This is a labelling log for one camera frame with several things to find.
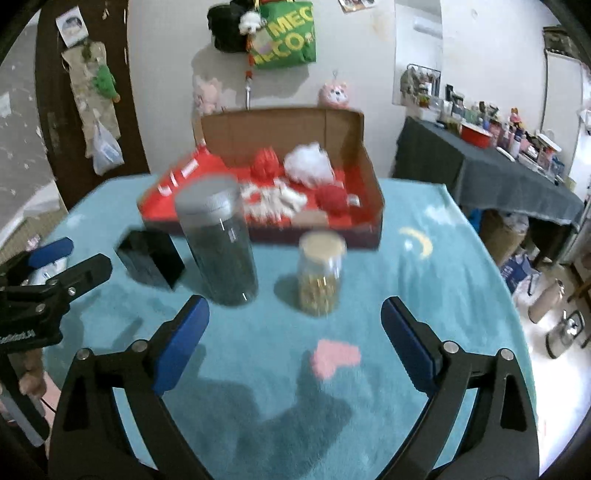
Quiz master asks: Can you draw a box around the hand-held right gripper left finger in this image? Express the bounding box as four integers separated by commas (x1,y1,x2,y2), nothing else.
48,295,211,480

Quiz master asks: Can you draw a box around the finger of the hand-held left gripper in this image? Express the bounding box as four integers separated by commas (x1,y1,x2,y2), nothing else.
39,254,113,308
0,237,75,287

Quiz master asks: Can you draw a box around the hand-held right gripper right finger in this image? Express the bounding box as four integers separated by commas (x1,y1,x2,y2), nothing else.
381,296,541,480

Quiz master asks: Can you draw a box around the brown round pad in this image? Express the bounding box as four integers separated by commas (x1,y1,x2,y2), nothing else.
291,210,328,228

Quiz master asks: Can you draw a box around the dark red crochet ball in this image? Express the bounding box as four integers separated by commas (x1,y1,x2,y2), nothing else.
315,182,361,215

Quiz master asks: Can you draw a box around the white mesh bath pouf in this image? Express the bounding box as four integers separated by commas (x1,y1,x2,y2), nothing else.
284,142,335,186

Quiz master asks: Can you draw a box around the cardboard box red lining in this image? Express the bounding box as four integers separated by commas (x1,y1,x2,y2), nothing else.
137,107,386,251

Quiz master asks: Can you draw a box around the person's left hand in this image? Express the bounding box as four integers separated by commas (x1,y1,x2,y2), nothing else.
22,357,47,398

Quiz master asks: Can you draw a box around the black box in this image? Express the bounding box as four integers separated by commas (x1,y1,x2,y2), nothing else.
115,229,186,291

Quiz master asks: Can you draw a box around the large glass jar silver lid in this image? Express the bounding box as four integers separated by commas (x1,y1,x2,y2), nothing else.
174,176,259,306

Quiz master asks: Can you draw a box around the small jar of gold beads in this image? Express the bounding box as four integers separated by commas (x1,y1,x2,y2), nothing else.
297,231,348,318

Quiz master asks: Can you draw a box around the clear plastic bag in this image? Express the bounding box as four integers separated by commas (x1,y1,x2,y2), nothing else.
85,119,125,176

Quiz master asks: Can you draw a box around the blue bag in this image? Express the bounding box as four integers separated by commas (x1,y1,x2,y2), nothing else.
499,253,541,296

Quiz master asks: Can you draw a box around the dark wooden door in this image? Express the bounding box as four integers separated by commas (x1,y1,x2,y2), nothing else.
34,0,153,208

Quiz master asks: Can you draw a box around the beige thermos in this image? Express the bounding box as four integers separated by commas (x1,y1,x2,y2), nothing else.
527,278,565,324

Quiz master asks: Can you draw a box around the brown cardboard carton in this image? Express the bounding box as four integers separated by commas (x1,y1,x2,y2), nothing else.
480,210,529,266

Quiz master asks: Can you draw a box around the beige hanging organizer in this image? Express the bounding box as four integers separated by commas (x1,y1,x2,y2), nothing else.
61,41,122,139

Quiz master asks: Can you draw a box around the steel kettle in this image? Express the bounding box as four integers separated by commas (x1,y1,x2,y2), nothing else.
546,310,587,360

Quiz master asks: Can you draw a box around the green frog plush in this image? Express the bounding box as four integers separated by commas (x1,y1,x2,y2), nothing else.
91,64,122,103

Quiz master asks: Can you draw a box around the side table with grey cloth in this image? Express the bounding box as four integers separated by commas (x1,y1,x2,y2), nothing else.
392,116,585,227

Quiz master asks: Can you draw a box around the pale pink plush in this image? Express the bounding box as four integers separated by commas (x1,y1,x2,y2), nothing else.
193,75,222,116

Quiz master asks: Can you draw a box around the red bowl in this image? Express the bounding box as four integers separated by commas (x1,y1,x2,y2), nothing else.
460,122,494,149

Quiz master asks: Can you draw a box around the door photo card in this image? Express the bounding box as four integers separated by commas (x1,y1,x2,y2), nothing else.
55,10,89,48

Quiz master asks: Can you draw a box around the cluster of cosmetic bottles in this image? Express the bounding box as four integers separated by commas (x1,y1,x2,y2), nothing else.
429,83,578,185

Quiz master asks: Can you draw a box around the pink plush white face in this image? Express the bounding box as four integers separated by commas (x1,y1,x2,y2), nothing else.
318,79,350,109

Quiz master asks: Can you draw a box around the black bag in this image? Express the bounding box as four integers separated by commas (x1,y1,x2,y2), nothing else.
206,2,252,52

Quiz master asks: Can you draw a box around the white wardrobe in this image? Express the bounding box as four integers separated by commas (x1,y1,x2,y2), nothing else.
540,51,591,204

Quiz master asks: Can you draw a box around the green tote bag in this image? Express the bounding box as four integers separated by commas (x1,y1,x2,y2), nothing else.
252,0,318,70

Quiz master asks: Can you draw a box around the patterned suitcase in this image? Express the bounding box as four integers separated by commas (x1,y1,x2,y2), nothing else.
542,26,578,56

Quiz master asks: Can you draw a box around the wall mirror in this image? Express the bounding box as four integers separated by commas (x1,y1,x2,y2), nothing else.
392,0,443,109

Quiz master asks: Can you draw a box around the white plush keychain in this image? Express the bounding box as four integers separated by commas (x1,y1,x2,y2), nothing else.
239,10,263,35

